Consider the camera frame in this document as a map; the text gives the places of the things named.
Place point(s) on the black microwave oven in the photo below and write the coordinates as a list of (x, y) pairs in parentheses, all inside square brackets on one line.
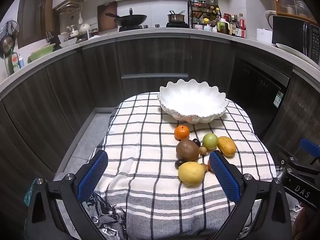
[(287, 32)]

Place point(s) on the yellow lemon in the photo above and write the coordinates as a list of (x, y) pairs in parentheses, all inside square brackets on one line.
[(191, 173)]

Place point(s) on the black checked white tablecloth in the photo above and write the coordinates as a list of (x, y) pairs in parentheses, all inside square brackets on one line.
[(150, 142)]

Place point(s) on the white scalloped bowl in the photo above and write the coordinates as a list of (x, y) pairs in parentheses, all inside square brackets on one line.
[(192, 100)]

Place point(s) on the person's right hand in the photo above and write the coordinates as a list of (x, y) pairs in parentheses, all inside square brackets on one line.
[(306, 222)]

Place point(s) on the yellow mango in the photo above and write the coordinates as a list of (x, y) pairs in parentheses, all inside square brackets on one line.
[(227, 146)]

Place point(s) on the black gas stove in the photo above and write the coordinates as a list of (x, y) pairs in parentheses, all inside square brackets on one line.
[(130, 28)]

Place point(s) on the green plastic basin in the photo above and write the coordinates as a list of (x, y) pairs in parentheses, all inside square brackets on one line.
[(42, 52)]

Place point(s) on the brown cutting board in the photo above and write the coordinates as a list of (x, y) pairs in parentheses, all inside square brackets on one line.
[(105, 22)]

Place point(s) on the orange tangerine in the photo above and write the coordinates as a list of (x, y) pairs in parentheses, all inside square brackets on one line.
[(209, 166), (182, 132)]

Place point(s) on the tan longan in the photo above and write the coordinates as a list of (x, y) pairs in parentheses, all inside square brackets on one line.
[(202, 150)]

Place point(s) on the white plate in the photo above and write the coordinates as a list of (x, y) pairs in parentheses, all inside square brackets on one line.
[(287, 48)]

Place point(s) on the white electric kettle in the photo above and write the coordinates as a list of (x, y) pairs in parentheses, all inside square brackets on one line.
[(268, 20)]

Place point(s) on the black built-in dishwasher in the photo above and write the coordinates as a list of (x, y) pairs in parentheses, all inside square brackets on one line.
[(255, 92)]

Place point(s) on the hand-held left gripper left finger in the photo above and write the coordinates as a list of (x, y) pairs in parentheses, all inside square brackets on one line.
[(92, 176)]

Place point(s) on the group of condiment bottles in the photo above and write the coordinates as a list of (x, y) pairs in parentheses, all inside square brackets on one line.
[(232, 27)]

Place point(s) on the white hanging spoon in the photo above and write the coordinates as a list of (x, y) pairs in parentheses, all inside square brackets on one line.
[(80, 20)]

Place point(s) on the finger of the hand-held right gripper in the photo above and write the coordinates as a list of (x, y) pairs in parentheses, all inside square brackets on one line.
[(284, 155), (310, 147)]

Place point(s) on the brown kiwi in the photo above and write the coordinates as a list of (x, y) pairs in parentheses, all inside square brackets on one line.
[(187, 150)]

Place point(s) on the white square box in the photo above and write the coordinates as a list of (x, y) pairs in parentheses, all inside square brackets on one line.
[(264, 36)]

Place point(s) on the green dish soap bottle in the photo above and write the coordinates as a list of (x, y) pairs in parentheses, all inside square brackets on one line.
[(15, 63)]

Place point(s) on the steel saucepan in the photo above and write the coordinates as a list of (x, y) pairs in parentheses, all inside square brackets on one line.
[(176, 18)]

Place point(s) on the dark purple grape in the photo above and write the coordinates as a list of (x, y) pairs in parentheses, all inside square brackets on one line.
[(196, 142), (178, 164)]

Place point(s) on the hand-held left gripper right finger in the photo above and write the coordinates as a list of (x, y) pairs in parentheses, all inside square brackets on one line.
[(225, 178)]

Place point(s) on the wooden glass door cabinet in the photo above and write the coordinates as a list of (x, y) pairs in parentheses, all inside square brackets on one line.
[(287, 2)]

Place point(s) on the black induction cooker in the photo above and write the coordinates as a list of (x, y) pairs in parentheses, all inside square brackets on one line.
[(177, 25)]

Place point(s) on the wooden wall rack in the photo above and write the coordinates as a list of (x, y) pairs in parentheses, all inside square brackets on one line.
[(70, 5)]

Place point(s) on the black knife block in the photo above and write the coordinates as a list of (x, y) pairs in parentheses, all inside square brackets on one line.
[(53, 40)]

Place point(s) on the dark wood base cabinets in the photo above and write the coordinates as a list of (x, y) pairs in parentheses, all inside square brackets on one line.
[(150, 60)]

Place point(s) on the white teapot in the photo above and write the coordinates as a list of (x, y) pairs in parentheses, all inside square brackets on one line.
[(84, 28)]

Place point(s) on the green apple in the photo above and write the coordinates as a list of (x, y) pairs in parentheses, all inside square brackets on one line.
[(210, 141)]

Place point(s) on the black wok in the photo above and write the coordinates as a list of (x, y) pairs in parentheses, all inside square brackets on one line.
[(130, 20)]

